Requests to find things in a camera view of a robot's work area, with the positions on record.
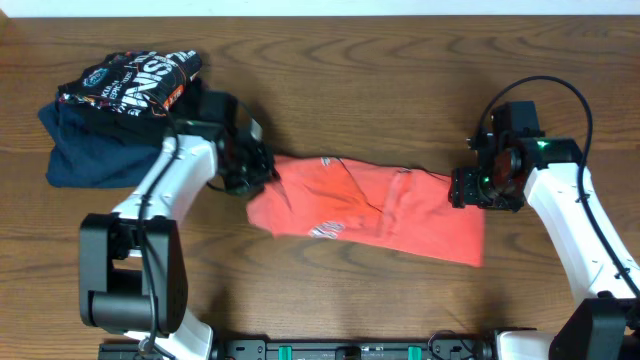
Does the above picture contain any red orange t-shirt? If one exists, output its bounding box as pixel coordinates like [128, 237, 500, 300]
[246, 156, 485, 267]

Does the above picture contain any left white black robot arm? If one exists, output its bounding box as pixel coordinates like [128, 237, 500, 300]
[79, 120, 274, 359]

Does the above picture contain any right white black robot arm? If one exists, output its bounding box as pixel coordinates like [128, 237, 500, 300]
[449, 135, 639, 359]

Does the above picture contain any folded black printed shirt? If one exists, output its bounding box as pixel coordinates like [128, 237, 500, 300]
[58, 50, 202, 117]

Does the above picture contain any folded navy blue shirt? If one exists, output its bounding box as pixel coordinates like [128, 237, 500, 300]
[38, 102, 160, 188]

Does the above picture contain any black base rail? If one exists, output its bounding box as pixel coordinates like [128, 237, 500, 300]
[98, 338, 601, 360]

